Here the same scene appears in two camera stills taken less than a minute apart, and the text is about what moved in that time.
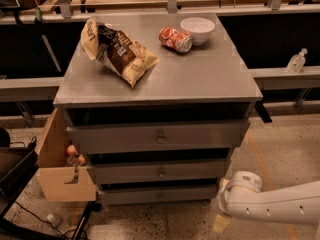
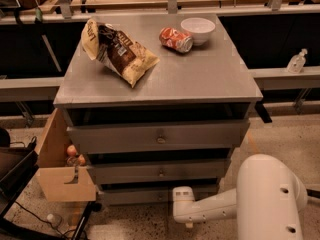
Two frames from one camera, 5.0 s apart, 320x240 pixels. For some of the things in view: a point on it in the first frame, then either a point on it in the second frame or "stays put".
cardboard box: (54, 173) stays put
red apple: (71, 150) stays put
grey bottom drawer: (159, 195) stays put
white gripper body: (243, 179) → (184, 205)
